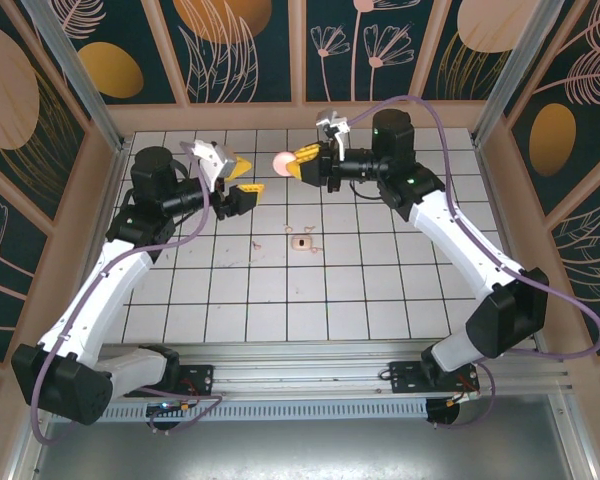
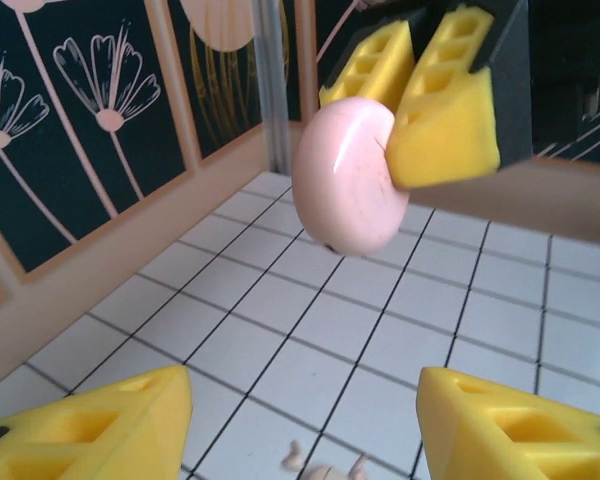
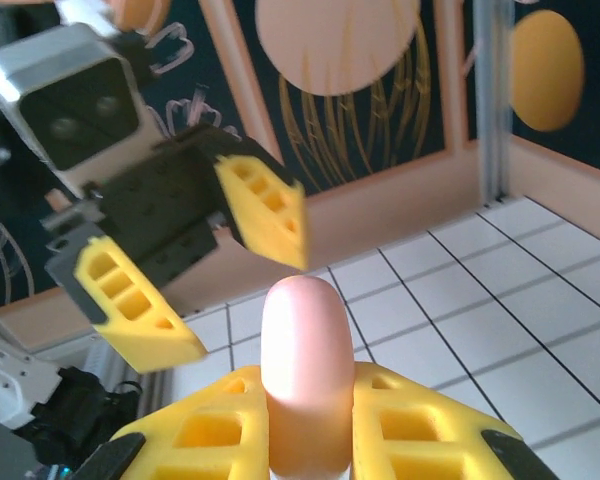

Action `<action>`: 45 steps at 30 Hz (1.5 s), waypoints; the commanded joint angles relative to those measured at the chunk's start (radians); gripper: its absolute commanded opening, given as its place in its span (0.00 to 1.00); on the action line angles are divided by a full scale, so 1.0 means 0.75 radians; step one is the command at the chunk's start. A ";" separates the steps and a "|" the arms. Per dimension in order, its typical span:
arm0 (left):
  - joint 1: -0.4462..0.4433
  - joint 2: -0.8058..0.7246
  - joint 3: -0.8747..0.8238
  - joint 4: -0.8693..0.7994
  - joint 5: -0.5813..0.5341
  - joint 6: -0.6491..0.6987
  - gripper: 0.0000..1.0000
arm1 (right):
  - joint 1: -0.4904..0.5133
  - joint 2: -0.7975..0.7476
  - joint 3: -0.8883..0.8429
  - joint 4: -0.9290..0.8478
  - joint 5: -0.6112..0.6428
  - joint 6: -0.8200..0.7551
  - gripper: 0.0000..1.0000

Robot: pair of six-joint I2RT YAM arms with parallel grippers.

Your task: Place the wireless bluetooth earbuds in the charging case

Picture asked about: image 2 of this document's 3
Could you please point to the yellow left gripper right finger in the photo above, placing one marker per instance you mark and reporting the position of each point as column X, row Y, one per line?
column 445, row 425

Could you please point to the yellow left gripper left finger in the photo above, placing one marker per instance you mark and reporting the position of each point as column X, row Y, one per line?
column 155, row 425

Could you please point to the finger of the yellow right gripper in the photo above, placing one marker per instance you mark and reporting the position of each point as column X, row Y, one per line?
column 370, row 70
column 445, row 140

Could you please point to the pink earbud charging case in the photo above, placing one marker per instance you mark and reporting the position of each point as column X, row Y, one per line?
column 340, row 190

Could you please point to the aluminium frame post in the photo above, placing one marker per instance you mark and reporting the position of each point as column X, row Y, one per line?
column 275, row 75

